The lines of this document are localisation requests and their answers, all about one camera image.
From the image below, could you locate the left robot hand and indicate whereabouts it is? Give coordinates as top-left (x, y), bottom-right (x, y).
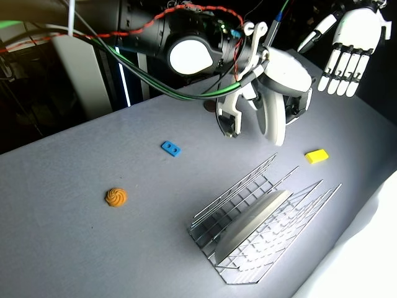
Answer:
top-left (297, 0), bottom-right (392, 97)

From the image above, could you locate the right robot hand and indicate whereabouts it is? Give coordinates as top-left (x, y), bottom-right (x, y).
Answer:
top-left (243, 48), bottom-right (313, 127)

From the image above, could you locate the white plate with print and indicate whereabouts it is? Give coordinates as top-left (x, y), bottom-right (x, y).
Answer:
top-left (256, 90), bottom-right (286, 147)

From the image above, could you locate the smudged white plate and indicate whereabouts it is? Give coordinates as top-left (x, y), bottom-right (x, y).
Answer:
top-left (213, 189), bottom-right (294, 264)

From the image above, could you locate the yellow wooden block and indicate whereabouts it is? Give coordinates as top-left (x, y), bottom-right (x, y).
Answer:
top-left (305, 148), bottom-right (329, 165)

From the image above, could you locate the blue block with two holes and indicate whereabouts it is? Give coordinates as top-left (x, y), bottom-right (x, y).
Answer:
top-left (160, 140), bottom-right (182, 158)

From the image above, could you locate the white robot torso column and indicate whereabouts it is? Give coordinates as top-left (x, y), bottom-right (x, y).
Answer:
top-left (51, 30), bottom-right (149, 120)

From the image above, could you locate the orange swirl cookie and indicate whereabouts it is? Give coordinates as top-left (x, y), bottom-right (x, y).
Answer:
top-left (104, 187), bottom-right (128, 208)

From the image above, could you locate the green cable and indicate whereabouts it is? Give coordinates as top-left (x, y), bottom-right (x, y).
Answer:
top-left (0, 20), bottom-right (249, 102)

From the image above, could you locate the metal wire dish rack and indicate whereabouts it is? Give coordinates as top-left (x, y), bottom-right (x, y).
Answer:
top-left (187, 153), bottom-right (343, 285)

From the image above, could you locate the red black twisted wire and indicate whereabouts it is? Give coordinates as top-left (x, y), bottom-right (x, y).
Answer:
top-left (0, 4), bottom-right (244, 53)

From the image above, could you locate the white cable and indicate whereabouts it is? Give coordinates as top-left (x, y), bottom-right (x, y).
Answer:
top-left (68, 0), bottom-right (76, 35)

